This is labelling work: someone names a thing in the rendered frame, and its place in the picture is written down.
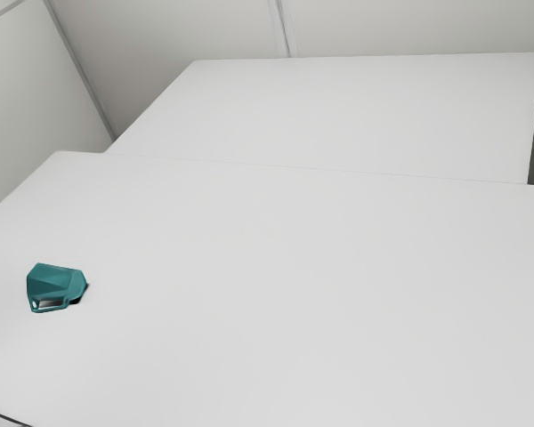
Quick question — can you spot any teal faceted mug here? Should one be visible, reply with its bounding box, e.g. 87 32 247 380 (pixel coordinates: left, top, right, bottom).
26 262 89 315

